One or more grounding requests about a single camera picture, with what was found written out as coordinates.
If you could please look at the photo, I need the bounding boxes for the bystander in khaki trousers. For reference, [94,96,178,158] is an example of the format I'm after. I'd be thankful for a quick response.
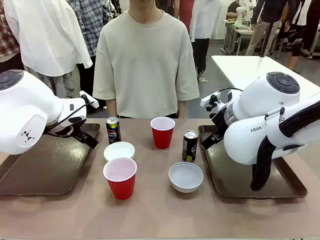
[244,0,288,57]

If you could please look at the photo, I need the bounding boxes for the grey background desk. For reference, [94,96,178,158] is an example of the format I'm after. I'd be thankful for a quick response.
[223,19,254,56]

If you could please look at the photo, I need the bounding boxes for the black Pepsi can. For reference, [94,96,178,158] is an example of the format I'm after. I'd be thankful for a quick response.
[105,116,122,145]
[181,129,199,163]

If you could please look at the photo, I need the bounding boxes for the black metal pole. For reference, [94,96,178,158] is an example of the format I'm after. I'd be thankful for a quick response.
[259,21,275,58]

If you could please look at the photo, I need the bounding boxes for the bystander white shirt black trousers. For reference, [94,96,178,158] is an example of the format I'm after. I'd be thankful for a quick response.
[189,0,224,84]

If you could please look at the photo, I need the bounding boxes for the bystander in white shirt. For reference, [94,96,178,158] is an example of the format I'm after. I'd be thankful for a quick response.
[3,0,94,98]

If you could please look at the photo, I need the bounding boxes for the person in beige t-shirt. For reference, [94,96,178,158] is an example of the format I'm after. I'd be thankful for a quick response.
[92,4,200,120]

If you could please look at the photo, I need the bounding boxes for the bystander in red plaid shirt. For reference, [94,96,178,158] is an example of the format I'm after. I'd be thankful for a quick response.
[0,0,25,73]

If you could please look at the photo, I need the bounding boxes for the person's right forearm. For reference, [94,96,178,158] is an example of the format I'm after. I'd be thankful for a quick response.
[107,98,118,118]

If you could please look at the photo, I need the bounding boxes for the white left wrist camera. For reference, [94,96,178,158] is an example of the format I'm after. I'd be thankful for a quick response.
[79,90,99,110]

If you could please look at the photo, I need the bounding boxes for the bystander in black printed shorts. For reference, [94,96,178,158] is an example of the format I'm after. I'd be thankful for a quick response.
[277,0,309,72]

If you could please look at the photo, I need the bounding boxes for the brown plastic serving tray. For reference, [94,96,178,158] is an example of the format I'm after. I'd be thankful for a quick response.
[0,122,101,196]
[197,124,308,200]

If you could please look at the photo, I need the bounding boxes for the bystander in blue plaid shirt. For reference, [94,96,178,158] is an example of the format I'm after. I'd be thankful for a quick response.
[66,0,111,91]

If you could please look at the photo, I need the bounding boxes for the red plastic cup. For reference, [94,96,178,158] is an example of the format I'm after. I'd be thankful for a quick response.
[102,157,138,201]
[150,116,176,150]

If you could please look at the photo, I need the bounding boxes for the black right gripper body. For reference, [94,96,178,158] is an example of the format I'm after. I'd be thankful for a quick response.
[211,109,227,137]

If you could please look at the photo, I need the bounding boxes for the person's left forearm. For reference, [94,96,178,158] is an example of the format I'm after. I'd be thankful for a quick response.
[176,99,187,119]

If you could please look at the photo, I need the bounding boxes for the thin black camera cable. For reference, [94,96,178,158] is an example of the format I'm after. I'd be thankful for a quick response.
[44,99,96,139]

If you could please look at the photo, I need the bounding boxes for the large white bowl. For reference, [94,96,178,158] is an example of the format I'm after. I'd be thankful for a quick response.
[168,161,204,194]

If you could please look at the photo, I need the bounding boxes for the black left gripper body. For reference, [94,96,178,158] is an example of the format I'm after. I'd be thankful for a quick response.
[70,121,91,143]

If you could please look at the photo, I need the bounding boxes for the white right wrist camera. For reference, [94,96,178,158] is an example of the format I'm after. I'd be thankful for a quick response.
[200,91,221,112]

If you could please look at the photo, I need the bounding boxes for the small white bowl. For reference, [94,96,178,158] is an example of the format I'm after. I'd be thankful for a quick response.
[103,141,136,163]

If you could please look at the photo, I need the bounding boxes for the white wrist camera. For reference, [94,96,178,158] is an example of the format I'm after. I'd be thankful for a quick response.
[200,91,221,112]
[79,90,99,110]

